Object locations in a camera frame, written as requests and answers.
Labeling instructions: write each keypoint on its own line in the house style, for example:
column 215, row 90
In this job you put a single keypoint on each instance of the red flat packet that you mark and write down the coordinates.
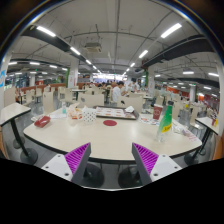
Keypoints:
column 42, row 121

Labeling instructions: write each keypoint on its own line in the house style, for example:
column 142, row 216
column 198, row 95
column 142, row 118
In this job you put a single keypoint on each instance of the clear plastic wrapper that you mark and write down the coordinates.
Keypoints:
column 185, row 131

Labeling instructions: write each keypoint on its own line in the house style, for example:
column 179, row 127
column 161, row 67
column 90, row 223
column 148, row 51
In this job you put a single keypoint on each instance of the ceiling air conditioning unit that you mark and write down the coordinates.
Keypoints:
column 93, row 47

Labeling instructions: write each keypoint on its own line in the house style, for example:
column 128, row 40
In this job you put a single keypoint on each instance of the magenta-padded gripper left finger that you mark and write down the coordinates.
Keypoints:
column 61, row 165

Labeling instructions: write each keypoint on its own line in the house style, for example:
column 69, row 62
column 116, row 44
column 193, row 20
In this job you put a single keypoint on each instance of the person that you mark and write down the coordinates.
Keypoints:
column 134, row 86
column 116, row 94

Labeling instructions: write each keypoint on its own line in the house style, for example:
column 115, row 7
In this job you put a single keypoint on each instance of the white crumpled napkin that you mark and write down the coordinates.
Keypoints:
column 129, row 109

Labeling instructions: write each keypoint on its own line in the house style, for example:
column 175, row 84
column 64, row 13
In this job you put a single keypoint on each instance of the flat round red coaster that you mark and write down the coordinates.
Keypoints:
column 110, row 122

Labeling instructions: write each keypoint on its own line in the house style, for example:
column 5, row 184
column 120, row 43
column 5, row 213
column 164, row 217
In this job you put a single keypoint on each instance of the dark food tray, printed liner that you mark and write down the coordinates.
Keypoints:
column 111, row 112

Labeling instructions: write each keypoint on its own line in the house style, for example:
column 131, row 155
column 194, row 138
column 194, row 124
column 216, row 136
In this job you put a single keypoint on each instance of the white table, black pedestal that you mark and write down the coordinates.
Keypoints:
column 11, row 111
column 207, row 124

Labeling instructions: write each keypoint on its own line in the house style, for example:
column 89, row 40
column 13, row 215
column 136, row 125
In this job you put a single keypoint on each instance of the beige canteen chairs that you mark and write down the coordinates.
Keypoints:
column 90, row 100

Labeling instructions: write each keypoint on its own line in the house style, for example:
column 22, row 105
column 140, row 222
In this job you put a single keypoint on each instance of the printed paper leaflet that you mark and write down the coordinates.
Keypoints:
column 148, row 120

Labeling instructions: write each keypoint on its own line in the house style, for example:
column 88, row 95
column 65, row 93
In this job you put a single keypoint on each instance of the white polka dot cup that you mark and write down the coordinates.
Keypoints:
column 89, row 115

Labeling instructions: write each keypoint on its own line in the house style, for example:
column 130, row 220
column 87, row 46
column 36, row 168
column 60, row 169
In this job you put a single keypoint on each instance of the ceiling strip lights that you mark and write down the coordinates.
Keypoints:
column 171, row 30

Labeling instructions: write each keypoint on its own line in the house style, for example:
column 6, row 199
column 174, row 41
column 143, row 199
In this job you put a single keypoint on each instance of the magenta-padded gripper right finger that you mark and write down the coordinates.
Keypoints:
column 163, row 165

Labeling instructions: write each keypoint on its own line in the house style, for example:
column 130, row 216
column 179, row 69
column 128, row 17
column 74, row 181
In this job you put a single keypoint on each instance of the green drink bottle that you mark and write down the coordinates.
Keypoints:
column 165, row 121

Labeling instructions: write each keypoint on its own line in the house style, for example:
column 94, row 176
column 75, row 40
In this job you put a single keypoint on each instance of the small clear sanitizer bottle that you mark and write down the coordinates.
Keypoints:
column 64, row 108

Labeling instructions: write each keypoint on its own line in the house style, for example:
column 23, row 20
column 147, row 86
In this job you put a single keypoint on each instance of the white card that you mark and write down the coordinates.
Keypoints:
column 57, row 115

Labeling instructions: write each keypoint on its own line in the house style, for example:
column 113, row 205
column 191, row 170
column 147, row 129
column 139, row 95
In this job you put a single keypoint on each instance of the red paper cup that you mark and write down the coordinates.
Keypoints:
column 157, row 111

